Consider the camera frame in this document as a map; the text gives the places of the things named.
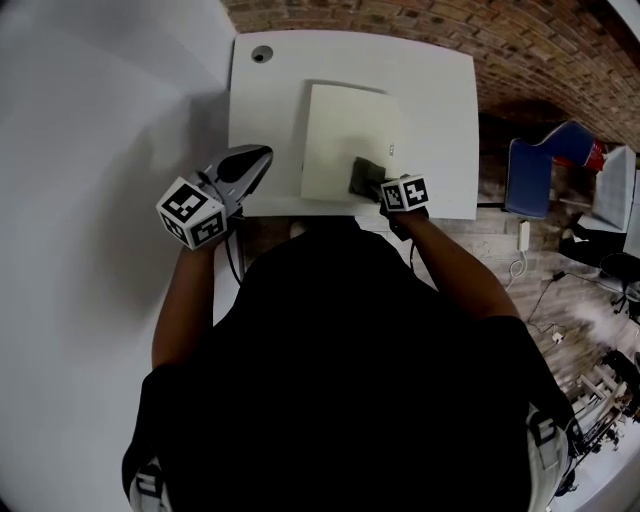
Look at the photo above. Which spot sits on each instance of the black and white equipment pile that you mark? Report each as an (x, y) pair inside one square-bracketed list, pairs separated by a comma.
[(610, 400)]

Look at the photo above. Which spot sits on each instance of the red crate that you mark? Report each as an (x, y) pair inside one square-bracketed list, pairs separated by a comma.
[(595, 155)]

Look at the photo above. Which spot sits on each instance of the white table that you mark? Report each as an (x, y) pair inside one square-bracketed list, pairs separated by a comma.
[(440, 100)]

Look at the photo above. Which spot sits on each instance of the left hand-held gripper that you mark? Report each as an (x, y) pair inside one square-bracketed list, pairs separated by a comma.
[(190, 215)]

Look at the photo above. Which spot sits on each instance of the grey fabric chair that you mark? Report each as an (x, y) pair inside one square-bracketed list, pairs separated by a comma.
[(615, 190)]

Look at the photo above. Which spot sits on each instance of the person's left forearm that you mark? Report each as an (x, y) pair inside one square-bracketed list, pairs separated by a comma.
[(182, 300)]

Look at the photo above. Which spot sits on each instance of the blue chair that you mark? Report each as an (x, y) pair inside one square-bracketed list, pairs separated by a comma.
[(530, 175)]

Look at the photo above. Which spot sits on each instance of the person's black shirt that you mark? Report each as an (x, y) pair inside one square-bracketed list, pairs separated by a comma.
[(350, 400)]

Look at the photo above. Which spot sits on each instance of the person's white shoe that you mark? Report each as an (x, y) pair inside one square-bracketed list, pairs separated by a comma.
[(296, 231)]

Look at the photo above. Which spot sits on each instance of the person's right forearm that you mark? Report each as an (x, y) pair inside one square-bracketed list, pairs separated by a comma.
[(450, 260)]

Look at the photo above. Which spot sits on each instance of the black office chair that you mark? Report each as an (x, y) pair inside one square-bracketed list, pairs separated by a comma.
[(622, 270)]

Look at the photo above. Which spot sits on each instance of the pale yellow board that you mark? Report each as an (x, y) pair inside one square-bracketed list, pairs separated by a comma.
[(350, 125)]

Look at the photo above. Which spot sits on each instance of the white power adapter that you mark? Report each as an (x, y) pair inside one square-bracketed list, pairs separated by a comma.
[(523, 235)]

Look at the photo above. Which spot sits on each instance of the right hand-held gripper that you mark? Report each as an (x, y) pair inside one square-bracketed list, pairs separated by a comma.
[(405, 195)]

